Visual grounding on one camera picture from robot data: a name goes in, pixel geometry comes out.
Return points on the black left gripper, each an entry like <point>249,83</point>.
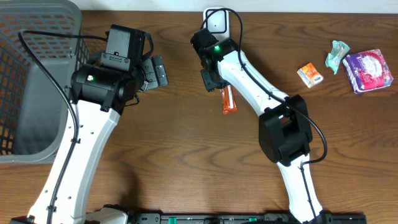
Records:
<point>154,76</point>

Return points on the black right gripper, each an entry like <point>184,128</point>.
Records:
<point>210,80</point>

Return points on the red snack bar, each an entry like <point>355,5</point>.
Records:
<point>228,101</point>

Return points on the orange snack packet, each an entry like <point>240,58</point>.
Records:
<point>309,75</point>

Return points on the teal wrapper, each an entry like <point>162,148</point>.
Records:
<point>338,52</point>

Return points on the purple snack packet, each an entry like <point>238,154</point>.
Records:
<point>367,71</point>

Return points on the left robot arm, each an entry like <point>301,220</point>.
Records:
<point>100,90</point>

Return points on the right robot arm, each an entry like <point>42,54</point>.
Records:
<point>284,128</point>

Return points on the grey plastic basket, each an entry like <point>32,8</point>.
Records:
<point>33,114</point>

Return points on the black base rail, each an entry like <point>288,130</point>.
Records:
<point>248,218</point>

